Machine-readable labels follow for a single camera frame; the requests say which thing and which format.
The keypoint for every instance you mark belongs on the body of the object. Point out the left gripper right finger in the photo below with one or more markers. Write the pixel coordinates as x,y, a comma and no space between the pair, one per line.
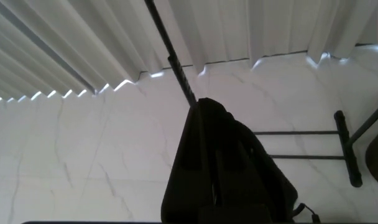
238,193

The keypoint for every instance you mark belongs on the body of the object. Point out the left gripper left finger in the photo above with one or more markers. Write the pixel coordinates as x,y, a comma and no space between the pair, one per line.
189,180

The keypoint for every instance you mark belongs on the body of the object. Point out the black garment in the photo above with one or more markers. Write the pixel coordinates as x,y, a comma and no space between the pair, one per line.
217,118

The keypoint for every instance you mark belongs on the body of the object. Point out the black clothes rack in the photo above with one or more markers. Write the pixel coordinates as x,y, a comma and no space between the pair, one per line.
348,149

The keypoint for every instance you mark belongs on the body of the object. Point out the white curtain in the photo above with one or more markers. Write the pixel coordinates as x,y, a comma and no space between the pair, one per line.
207,28

